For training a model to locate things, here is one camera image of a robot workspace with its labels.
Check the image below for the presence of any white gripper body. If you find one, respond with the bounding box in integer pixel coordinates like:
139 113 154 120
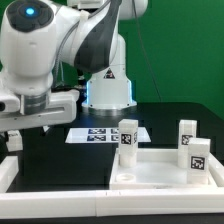
0 90 79 132

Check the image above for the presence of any white square table top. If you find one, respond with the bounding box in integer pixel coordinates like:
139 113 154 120
109 149 217 190

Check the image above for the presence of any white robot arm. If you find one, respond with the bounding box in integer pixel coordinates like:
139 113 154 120
0 0 148 132

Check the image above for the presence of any marker sheet with tags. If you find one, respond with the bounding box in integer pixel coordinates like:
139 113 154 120
65 127 151 145

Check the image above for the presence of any white fence left wall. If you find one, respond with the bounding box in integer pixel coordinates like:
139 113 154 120
0 156 19 193

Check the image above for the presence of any white fence wall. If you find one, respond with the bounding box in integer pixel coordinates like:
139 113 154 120
0 156 19 193
0 188 224 219
209 155 224 187

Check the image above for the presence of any white fence front wall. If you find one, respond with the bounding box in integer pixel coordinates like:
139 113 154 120
0 188 224 219

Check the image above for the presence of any white fence right wall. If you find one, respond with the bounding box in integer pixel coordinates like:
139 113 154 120
209 155 224 187

